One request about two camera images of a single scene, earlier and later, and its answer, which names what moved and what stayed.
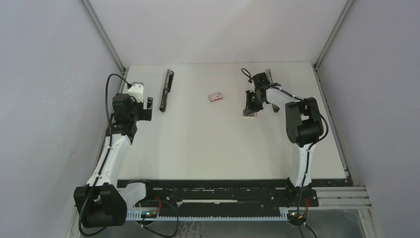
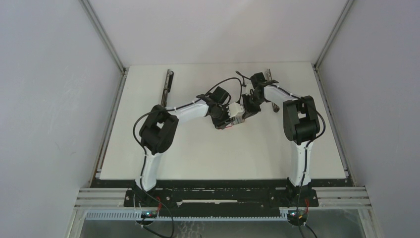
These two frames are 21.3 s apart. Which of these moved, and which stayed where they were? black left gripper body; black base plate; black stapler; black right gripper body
Moved: black left gripper body
Stayed: black right gripper body; black base plate; black stapler
